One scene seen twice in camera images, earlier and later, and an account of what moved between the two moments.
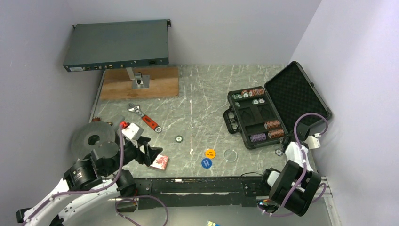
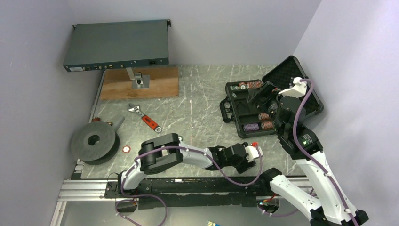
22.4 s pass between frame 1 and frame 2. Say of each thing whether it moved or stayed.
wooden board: stayed
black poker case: moved
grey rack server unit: stayed
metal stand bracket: stayed
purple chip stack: moved
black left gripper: moved
